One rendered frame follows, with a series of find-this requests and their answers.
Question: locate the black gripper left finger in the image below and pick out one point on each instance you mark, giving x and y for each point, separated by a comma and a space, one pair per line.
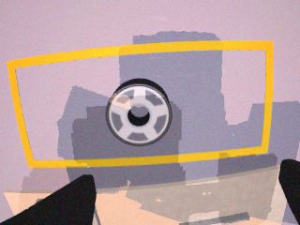
71, 205

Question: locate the black toy wheel with grey hub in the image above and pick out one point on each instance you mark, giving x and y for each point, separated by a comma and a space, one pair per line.
134, 130

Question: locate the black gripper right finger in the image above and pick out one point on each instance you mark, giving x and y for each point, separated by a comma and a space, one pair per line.
289, 178

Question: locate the yellow rectangular outline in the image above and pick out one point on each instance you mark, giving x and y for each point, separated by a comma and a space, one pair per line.
179, 46

